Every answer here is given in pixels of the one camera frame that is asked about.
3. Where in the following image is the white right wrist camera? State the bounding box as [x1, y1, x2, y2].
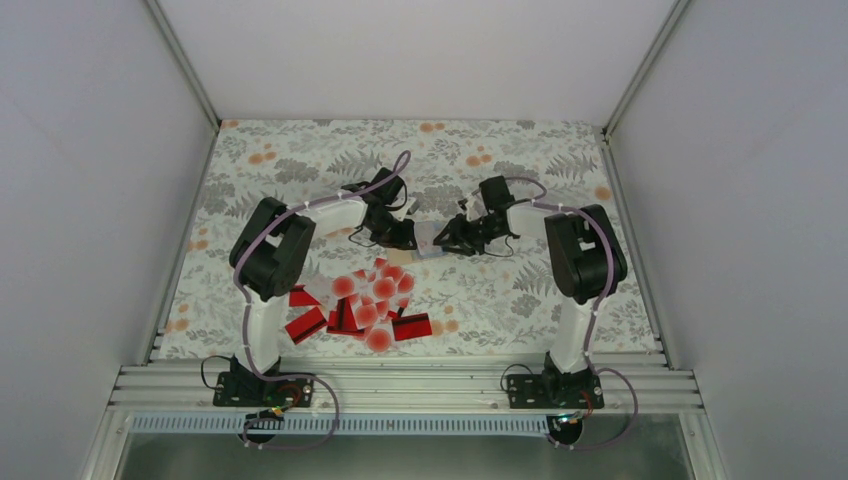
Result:
[457, 193, 487, 222]

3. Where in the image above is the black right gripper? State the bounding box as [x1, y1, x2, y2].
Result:
[433, 213, 503, 256]

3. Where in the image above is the slotted grey cable duct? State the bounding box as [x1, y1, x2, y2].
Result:
[128, 411, 579, 437]

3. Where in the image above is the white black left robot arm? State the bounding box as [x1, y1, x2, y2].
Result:
[229, 167, 417, 405]

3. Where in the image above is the aluminium rail frame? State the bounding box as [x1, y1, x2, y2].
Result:
[84, 1, 725, 479]

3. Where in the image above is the floral patterned table mat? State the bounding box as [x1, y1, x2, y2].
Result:
[158, 119, 664, 359]

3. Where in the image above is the pile of red white cards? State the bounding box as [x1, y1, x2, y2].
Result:
[284, 258, 434, 353]

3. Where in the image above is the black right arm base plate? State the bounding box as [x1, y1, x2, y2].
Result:
[504, 369, 605, 410]

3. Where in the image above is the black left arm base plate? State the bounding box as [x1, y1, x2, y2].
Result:
[212, 372, 314, 408]

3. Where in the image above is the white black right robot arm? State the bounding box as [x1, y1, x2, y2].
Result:
[433, 176, 627, 407]

